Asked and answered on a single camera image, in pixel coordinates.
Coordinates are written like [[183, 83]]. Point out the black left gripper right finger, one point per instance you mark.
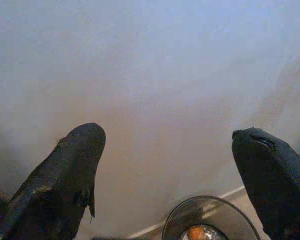
[[275, 180]]

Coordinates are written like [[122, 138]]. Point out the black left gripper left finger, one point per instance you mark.
[[62, 175]]

